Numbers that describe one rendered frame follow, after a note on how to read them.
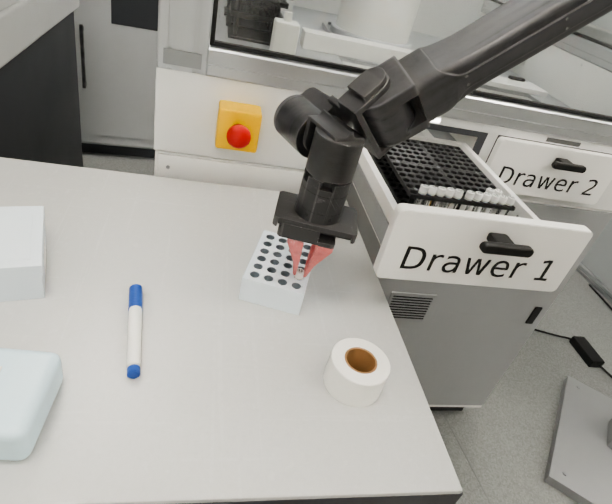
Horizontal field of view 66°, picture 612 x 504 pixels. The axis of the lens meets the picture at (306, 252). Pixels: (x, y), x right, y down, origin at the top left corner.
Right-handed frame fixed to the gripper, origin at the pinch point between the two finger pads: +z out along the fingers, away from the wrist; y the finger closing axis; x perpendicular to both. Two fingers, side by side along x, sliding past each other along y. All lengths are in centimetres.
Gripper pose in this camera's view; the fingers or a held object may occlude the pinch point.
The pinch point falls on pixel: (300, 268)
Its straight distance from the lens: 63.6
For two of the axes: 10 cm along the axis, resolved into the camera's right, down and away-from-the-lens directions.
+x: -0.7, 5.8, -8.1
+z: -2.3, 7.8, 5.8
